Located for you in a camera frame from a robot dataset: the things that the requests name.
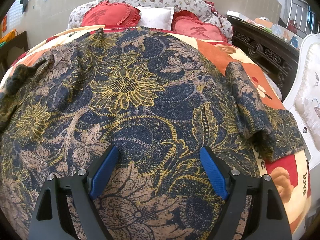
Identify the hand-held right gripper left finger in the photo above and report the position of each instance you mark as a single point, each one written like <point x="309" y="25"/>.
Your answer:
<point x="105" y="172"/>

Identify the dark wooden side table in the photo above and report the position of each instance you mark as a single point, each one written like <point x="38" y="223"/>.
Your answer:
<point x="17" y="47"/>

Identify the red ruffled cushion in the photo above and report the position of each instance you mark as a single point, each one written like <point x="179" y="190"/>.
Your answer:
<point x="212" y="7"/>

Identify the navy yellow floral shirt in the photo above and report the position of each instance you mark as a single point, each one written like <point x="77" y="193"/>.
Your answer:
<point x="140" y="100"/>

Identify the orange printed blanket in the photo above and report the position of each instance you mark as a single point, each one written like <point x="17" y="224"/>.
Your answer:
<point x="250" y="62"/>

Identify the white ornate chair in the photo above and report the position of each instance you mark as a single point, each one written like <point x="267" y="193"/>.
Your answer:
<point x="307" y="67"/>

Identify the pile of assorted packets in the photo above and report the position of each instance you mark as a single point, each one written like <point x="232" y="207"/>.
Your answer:
<point x="277" y="30"/>

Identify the red wall paper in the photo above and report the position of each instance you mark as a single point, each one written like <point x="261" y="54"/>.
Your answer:
<point x="4" y="24"/>

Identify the white pillow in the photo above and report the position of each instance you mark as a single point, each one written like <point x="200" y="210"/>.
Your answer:
<point x="157" y="17"/>

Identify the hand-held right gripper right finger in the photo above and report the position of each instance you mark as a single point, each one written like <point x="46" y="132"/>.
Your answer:
<point x="213" y="172"/>

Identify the yellow basket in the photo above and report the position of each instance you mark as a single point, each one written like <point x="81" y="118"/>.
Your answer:
<point x="8" y="35"/>

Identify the metal stair railing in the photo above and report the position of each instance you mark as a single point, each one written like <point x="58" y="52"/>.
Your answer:
<point x="297" y="10"/>

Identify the dark hanging cloth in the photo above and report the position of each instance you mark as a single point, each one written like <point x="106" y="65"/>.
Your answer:
<point x="25" y="0"/>

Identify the red heart-shaped pillow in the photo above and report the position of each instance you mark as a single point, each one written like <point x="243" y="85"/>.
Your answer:
<point x="105" y="15"/>
<point x="200" y="28"/>

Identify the dark carved wooden cabinet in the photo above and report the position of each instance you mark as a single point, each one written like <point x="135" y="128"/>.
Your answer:
<point x="265" y="50"/>

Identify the flat white box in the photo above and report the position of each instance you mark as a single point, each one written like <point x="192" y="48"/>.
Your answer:
<point x="238" y="15"/>

